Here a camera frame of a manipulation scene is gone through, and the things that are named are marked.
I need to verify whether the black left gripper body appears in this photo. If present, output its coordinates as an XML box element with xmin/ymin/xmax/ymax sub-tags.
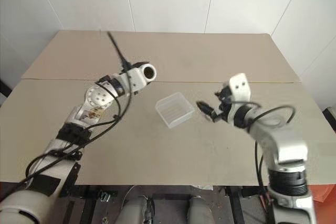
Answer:
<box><xmin>120</xmin><ymin>58</ymin><xmax>135</xmax><ymax>72</ymax></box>

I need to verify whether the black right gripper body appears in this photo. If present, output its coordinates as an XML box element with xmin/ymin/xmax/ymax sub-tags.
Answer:
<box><xmin>214</xmin><ymin>82</ymin><xmax>234</xmax><ymax>123</ymax></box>

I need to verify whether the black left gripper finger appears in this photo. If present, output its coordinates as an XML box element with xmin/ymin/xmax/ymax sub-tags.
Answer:
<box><xmin>107</xmin><ymin>31</ymin><xmax>127</xmax><ymax>63</ymax></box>

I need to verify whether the clear plastic box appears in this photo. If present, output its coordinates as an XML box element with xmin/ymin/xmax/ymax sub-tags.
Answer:
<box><xmin>154</xmin><ymin>91</ymin><xmax>196</xmax><ymax>130</ymax></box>

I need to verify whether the grey rounded shape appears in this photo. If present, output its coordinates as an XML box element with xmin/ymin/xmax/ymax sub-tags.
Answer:
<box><xmin>122</xmin><ymin>194</ymin><xmax>156</xmax><ymax>224</ymax></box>
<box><xmin>187</xmin><ymin>196</ymin><xmax>215</xmax><ymax>224</ymax></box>

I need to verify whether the black object beside table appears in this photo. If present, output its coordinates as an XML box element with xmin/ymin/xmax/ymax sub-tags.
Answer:
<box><xmin>322</xmin><ymin>105</ymin><xmax>336</xmax><ymax>131</ymax></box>

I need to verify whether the dark object beside table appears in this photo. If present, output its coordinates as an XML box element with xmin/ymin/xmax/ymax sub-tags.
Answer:
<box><xmin>0</xmin><ymin>77</ymin><xmax>13</xmax><ymax>105</ymax></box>

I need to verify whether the orange crate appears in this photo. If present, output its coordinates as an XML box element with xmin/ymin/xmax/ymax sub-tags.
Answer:
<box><xmin>307</xmin><ymin>183</ymin><xmax>336</xmax><ymax>204</ymax></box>

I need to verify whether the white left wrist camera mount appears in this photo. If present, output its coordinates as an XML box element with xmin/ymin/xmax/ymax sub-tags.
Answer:
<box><xmin>118</xmin><ymin>62</ymin><xmax>158</xmax><ymax>91</ymax></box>

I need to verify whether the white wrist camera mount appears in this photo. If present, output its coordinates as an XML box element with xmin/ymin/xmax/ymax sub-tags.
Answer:
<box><xmin>227</xmin><ymin>73</ymin><xmax>251</xmax><ymax>104</ymax></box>
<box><xmin>118</xmin><ymin>62</ymin><xmax>158</xmax><ymax>91</ymax></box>

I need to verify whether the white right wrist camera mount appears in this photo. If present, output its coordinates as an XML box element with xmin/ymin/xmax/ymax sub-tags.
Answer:
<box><xmin>227</xmin><ymin>73</ymin><xmax>251</xmax><ymax>104</ymax></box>

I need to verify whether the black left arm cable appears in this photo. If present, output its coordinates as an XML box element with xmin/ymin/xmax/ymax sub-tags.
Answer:
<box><xmin>25</xmin><ymin>61</ymin><xmax>133</xmax><ymax>183</ymax></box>

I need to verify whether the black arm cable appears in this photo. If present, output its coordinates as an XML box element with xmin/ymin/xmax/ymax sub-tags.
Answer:
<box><xmin>25</xmin><ymin>61</ymin><xmax>133</xmax><ymax>183</ymax></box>
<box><xmin>223</xmin><ymin>100</ymin><xmax>296</xmax><ymax>224</ymax></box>

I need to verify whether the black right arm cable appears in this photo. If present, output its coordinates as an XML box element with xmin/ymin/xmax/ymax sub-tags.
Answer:
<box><xmin>223</xmin><ymin>100</ymin><xmax>296</xmax><ymax>224</ymax></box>

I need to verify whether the black metal table frame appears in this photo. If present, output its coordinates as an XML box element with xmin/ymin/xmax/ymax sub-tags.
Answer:
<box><xmin>59</xmin><ymin>184</ymin><xmax>271</xmax><ymax>224</ymax></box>

